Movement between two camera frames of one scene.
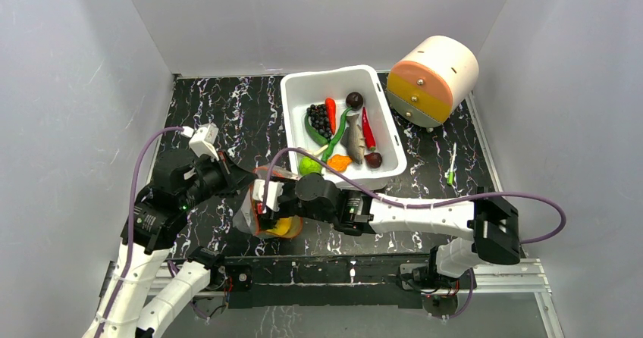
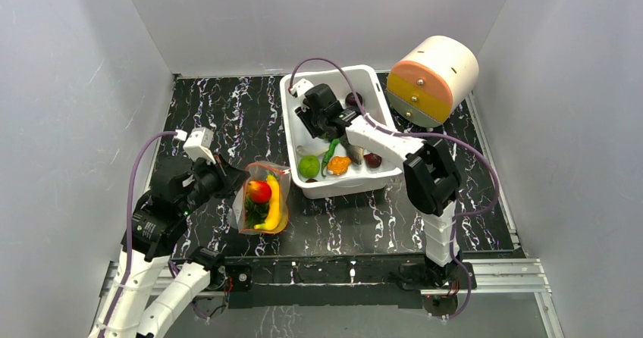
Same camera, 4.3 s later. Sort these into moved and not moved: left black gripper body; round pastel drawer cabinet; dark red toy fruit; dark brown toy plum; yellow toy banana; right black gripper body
Moved: yellow toy banana; right black gripper body
Not moved: left black gripper body; dark red toy fruit; dark brown toy plum; round pastel drawer cabinet
